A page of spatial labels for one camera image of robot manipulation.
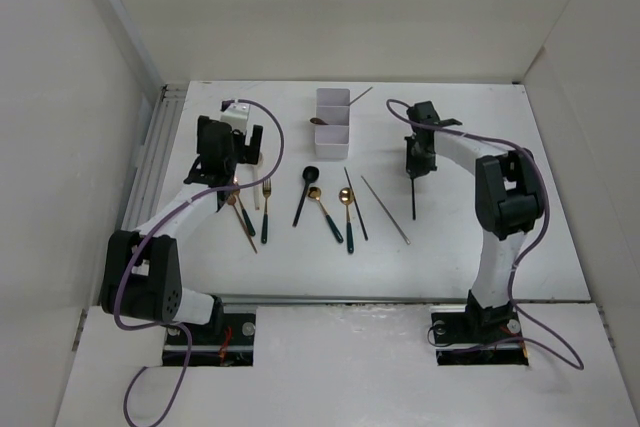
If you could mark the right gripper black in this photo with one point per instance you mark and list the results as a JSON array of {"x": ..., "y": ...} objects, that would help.
[{"x": 413, "y": 168}]

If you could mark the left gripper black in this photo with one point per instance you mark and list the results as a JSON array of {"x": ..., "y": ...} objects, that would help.
[{"x": 246, "y": 153}]

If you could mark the dark green chopstick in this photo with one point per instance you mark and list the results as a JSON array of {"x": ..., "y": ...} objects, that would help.
[{"x": 413, "y": 199}]

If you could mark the brown grey chopstick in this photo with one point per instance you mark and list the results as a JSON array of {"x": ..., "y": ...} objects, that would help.
[{"x": 360, "y": 96}]

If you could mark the brown spoon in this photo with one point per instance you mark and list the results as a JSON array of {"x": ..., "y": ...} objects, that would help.
[{"x": 318, "y": 121}]

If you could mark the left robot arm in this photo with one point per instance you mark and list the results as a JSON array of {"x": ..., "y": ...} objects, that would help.
[{"x": 142, "y": 274}]

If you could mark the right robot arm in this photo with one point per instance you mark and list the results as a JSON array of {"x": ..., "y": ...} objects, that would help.
[{"x": 508, "y": 200}]

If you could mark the beige plastic spoon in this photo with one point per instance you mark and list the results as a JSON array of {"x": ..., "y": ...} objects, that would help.
[{"x": 257, "y": 187}]

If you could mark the brown wooden chopstick left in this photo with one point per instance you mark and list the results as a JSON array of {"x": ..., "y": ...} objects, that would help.
[{"x": 243, "y": 226}]

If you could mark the silver metal chopstick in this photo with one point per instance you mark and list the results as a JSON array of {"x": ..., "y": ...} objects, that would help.
[{"x": 384, "y": 208}]

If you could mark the dark chopstick centre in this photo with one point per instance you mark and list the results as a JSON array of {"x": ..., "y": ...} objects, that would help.
[{"x": 355, "y": 201}]

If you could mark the black spoon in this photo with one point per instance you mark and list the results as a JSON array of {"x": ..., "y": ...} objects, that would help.
[{"x": 310, "y": 175}]

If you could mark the white three-compartment utensil holder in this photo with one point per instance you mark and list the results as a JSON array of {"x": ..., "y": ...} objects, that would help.
[{"x": 332, "y": 138}]

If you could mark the rose gold fork green handle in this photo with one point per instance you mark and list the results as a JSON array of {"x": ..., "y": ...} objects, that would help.
[{"x": 244, "y": 213}]

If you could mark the aluminium frame left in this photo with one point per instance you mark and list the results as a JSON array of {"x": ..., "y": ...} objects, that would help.
[{"x": 151, "y": 157}]

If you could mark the gold spoon green handle right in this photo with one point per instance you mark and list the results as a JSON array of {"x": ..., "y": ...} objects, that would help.
[{"x": 346, "y": 197}]

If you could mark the gold spoon green handle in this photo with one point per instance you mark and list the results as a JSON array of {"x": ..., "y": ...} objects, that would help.
[
  {"x": 346, "y": 197},
  {"x": 315, "y": 193}
]

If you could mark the gold spoon green handle left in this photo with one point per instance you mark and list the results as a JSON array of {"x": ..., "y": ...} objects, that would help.
[{"x": 315, "y": 193}]

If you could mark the aluminium rail front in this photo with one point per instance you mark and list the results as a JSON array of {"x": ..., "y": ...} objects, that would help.
[{"x": 273, "y": 300}]

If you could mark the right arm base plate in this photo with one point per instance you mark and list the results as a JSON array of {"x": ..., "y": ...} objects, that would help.
[{"x": 458, "y": 341}]

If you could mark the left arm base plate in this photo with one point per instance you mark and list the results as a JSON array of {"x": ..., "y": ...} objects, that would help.
[{"x": 233, "y": 346}]

